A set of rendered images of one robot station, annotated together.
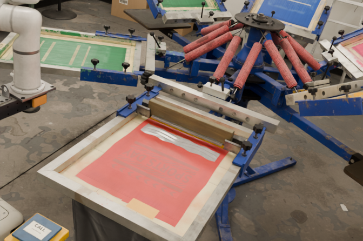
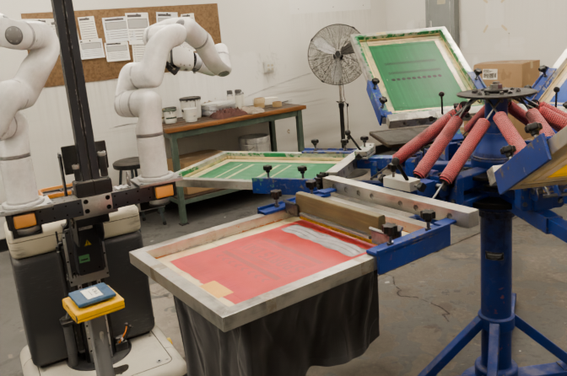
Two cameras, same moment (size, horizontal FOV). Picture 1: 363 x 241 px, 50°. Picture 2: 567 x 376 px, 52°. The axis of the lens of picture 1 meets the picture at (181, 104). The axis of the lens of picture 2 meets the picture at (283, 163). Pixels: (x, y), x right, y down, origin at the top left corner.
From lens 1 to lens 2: 0.96 m
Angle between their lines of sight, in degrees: 35
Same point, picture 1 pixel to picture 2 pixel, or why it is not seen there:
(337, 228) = not seen: outside the picture
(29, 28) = (143, 108)
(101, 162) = (207, 253)
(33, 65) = (153, 149)
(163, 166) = (278, 258)
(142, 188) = (232, 274)
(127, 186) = (217, 271)
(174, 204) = (257, 288)
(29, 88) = (152, 175)
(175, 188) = (272, 276)
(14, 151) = not seen: hidden behind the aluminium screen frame
